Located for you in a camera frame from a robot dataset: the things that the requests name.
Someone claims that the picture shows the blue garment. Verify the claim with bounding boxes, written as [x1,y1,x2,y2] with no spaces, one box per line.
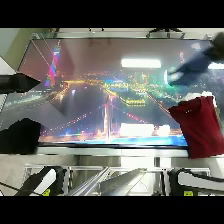
[166,45,224,86]

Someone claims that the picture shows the white garment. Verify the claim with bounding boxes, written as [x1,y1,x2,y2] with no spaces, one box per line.
[182,91,214,102]

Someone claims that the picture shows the red garment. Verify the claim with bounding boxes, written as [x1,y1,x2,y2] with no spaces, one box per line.
[168,95,224,160]

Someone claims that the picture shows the black garment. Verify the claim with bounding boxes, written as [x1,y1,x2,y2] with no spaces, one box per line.
[0,117,42,155]

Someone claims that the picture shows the silver frame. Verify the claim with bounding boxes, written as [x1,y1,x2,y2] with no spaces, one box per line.
[18,29,223,197]

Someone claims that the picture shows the black cable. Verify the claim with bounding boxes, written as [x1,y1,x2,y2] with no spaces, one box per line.
[0,181,38,197]

